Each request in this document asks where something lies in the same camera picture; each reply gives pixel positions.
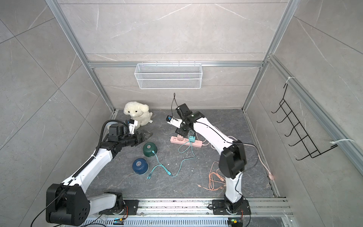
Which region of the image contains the blue meat grinder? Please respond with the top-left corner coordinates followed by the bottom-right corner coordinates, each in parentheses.
top-left (132, 158), bottom-right (149, 175)

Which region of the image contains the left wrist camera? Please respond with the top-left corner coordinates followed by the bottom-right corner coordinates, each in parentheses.
top-left (128, 119), bottom-right (139, 134)

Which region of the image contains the teal charging cable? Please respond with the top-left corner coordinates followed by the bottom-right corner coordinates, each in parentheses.
top-left (146, 130), bottom-right (197, 181)

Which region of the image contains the green meat grinder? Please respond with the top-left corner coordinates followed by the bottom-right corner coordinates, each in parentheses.
top-left (143, 142), bottom-right (158, 158)

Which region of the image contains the pink charger plug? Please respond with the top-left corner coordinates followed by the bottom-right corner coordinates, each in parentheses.
top-left (177, 135), bottom-right (184, 141)

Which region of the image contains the white plush dog toy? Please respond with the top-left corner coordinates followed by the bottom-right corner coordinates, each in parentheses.
top-left (123, 101), bottom-right (153, 129)

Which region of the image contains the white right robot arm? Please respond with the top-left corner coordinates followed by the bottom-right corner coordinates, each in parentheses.
top-left (166, 104), bottom-right (256, 214)

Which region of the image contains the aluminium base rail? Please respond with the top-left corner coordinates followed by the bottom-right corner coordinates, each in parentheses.
top-left (82, 198), bottom-right (297, 227)

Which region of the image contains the pink power strip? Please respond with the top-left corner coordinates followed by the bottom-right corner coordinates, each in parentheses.
top-left (170, 136), bottom-right (275, 181)

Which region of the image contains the white wire mesh basket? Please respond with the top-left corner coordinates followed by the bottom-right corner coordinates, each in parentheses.
top-left (134, 63), bottom-right (203, 89)

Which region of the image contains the black wire hook rack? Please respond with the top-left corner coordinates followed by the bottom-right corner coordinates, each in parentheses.
top-left (271, 84), bottom-right (338, 161)

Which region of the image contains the orange charging cable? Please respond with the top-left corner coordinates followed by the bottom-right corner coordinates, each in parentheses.
top-left (197, 161), bottom-right (227, 191)

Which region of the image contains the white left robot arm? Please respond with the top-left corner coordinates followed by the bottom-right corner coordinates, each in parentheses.
top-left (42, 120), bottom-right (153, 226)

